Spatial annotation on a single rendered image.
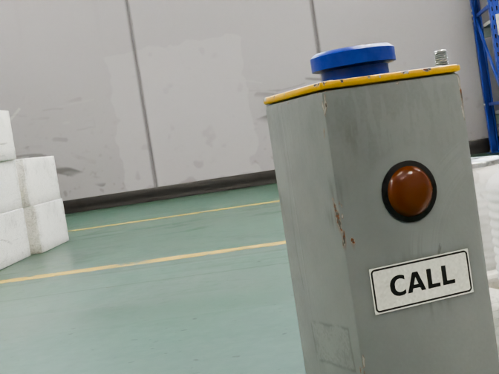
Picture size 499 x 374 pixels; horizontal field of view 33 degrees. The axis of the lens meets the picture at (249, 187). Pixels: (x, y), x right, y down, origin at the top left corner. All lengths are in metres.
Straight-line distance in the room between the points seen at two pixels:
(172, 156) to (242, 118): 0.53
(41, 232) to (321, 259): 2.93
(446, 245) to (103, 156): 5.44
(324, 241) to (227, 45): 5.28
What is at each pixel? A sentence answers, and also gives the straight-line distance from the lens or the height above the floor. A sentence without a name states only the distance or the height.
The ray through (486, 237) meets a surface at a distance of 0.62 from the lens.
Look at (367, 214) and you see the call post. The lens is 0.37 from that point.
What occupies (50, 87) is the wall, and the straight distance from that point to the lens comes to 5.91.
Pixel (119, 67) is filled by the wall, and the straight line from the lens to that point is 5.78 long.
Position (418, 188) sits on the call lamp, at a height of 0.26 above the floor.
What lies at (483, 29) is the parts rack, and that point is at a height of 0.76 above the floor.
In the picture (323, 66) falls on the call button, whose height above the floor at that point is 0.32.
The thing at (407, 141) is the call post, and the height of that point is 0.28.
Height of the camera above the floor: 0.29
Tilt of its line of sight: 3 degrees down
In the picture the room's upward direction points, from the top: 9 degrees counter-clockwise
